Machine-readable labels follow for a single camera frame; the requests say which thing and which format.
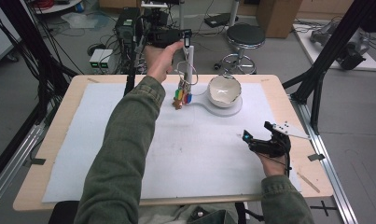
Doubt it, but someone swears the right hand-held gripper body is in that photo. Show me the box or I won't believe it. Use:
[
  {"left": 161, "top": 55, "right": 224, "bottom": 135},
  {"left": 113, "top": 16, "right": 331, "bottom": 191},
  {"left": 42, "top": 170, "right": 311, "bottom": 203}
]
[{"left": 249, "top": 120, "right": 312, "bottom": 158}]

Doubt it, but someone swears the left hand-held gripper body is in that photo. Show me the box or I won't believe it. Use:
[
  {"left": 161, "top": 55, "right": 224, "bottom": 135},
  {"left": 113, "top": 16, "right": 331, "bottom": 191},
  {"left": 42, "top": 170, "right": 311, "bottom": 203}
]
[{"left": 140, "top": 1, "right": 184, "bottom": 49}]

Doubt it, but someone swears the white key stand with hook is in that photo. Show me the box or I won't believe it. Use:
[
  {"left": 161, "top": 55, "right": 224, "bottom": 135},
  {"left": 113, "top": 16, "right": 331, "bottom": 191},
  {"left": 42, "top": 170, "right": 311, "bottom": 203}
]
[{"left": 174, "top": 45, "right": 244, "bottom": 118}]

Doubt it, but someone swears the brown bear strap keychain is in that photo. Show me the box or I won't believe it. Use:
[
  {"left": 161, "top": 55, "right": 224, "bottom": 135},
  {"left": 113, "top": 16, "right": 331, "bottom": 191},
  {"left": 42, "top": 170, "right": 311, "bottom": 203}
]
[{"left": 172, "top": 77, "right": 185, "bottom": 111}]

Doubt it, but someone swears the person's right hand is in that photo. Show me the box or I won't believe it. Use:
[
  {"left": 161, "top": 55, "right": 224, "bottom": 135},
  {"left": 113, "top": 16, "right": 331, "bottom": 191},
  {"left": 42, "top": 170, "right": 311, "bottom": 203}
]
[{"left": 258, "top": 153, "right": 289, "bottom": 178}]

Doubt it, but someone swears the person's left hand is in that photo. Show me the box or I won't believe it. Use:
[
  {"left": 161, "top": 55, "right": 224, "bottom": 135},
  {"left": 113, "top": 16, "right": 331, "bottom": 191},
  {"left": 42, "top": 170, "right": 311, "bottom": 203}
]
[{"left": 144, "top": 40, "right": 185, "bottom": 84}]

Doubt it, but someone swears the white table leg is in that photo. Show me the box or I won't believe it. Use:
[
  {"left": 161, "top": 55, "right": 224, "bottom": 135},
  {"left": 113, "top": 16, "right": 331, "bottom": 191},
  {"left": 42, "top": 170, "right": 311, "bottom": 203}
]
[
  {"left": 228, "top": 0, "right": 241, "bottom": 28},
  {"left": 177, "top": 0, "right": 190, "bottom": 31}
]

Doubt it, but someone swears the flat black device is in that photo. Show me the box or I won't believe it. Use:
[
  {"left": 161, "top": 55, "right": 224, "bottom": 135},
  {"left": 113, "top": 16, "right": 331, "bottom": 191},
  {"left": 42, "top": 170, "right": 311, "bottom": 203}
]
[{"left": 203, "top": 12, "right": 240, "bottom": 29}]

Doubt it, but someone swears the large black computer tower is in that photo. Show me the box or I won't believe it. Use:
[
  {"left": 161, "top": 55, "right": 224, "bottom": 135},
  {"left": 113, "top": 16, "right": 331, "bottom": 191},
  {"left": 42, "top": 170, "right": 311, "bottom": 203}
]
[{"left": 115, "top": 7, "right": 145, "bottom": 61}]

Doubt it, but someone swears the black tape piece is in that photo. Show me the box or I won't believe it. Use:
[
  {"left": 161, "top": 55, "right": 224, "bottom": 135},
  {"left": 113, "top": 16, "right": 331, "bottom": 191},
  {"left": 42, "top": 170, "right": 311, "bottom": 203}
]
[
  {"left": 307, "top": 152, "right": 327, "bottom": 162},
  {"left": 29, "top": 157, "right": 48, "bottom": 166}
]

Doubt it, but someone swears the white foam mat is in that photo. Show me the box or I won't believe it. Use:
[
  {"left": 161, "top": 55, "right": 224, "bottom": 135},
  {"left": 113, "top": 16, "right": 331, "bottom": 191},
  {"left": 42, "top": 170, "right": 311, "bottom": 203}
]
[{"left": 41, "top": 81, "right": 302, "bottom": 203}]

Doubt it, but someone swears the thin wooden stick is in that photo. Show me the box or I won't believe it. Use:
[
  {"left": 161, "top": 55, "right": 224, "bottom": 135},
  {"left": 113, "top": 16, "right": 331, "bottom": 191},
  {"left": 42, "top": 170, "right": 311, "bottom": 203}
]
[{"left": 296, "top": 171, "right": 321, "bottom": 194}]

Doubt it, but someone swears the white ceramic bowl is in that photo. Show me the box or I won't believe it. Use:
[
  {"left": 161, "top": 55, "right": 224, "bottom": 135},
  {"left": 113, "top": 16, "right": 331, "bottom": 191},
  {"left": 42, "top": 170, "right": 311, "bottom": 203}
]
[{"left": 206, "top": 74, "right": 243, "bottom": 109}]

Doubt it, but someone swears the black round stool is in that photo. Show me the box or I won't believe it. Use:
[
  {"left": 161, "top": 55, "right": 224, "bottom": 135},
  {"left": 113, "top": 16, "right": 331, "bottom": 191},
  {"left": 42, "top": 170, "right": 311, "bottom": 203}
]
[{"left": 213, "top": 23, "right": 267, "bottom": 76}]

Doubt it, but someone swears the white power supply unit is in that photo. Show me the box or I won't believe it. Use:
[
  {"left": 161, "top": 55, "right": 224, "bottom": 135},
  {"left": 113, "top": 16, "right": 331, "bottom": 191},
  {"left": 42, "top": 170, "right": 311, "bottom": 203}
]
[
  {"left": 99, "top": 49, "right": 116, "bottom": 75},
  {"left": 89, "top": 49, "right": 105, "bottom": 75}
]

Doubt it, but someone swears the black tape cross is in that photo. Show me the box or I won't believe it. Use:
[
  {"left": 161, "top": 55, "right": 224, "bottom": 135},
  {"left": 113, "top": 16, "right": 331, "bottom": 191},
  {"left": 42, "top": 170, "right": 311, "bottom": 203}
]
[{"left": 309, "top": 200, "right": 338, "bottom": 217}]

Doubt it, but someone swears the clear plastic sheet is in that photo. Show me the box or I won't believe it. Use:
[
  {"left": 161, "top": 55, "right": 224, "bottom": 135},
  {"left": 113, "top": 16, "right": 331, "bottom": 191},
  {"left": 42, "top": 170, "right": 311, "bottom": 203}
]
[{"left": 61, "top": 11, "right": 100, "bottom": 31}]

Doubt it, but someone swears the brown cardboard box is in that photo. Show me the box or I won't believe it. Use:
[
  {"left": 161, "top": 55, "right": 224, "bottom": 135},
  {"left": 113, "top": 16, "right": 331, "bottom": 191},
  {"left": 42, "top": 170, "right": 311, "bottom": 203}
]
[{"left": 256, "top": 0, "right": 303, "bottom": 39}]

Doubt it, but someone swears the person's grey lap clothing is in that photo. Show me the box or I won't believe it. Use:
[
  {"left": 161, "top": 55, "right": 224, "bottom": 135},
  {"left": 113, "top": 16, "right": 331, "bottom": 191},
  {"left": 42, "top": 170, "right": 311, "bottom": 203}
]
[{"left": 138, "top": 202, "right": 240, "bottom": 224}]

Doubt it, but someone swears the white platform board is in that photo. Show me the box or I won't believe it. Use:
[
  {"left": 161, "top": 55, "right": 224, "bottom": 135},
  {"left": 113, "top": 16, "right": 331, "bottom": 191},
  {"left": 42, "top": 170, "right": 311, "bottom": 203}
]
[{"left": 292, "top": 21, "right": 376, "bottom": 72}]

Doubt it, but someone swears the round white table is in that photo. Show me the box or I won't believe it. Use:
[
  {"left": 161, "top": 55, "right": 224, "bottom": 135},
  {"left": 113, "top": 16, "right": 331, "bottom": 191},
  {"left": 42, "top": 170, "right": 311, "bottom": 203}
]
[{"left": 31, "top": 0, "right": 84, "bottom": 15}]

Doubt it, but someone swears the grey robot equipment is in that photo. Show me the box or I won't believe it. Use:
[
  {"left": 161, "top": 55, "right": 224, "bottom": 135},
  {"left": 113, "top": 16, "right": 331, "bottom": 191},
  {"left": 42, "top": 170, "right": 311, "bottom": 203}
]
[{"left": 310, "top": 21, "right": 370, "bottom": 71}]

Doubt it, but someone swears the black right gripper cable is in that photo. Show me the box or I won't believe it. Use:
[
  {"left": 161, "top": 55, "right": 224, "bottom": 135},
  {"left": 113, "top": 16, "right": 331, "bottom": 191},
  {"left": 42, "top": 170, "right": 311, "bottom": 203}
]
[{"left": 259, "top": 152, "right": 293, "bottom": 179}]

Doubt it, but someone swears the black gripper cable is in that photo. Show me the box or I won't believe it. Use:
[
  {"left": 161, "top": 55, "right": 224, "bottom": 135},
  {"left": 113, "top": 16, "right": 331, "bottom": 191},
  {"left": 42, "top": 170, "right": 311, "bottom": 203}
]
[
  {"left": 259, "top": 152, "right": 293, "bottom": 179},
  {"left": 123, "top": 15, "right": 147, "bottom": 97}
]

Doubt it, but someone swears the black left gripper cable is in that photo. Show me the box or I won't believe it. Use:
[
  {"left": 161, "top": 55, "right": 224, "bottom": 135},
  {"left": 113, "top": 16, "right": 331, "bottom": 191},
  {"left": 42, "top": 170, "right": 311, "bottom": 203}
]
[{"left": 123, "top": 15, "right": 147, "bottom": 97}]

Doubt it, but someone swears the silver aluminium rail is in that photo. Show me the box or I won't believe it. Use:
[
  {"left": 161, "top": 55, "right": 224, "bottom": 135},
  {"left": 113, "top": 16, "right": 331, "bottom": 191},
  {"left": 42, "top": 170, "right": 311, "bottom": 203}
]
[
  {"left": 0, "top": 124, "right": 47, "bottom": 213},
  {"left": 289, "top": 94, "right": 359, "bottom": 224}
]

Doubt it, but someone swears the black metal frame with cables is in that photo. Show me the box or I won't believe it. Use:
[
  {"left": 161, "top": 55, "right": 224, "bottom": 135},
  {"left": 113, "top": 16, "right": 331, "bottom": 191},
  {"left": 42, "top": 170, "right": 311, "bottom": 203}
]
[{"left": 0, "top": 0, "right": 79, "bottom": 189}]

